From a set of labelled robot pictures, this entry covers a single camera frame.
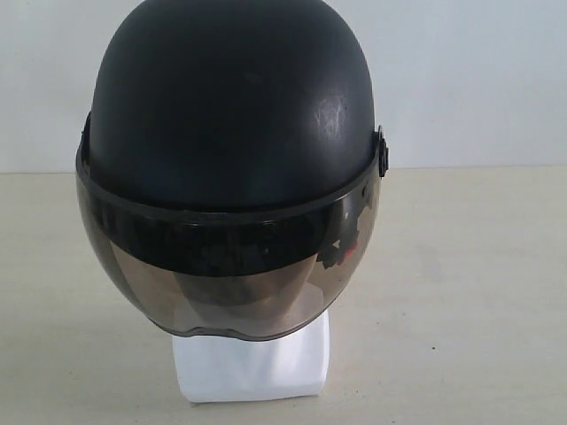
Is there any white mannequin head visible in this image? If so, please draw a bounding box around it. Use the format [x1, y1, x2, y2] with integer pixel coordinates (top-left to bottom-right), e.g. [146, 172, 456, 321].
[171, 251, 337, 392]

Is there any black helmet with visor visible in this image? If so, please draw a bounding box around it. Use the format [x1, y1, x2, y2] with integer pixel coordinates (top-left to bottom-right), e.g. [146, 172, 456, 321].
[76, 1, 388, 342]

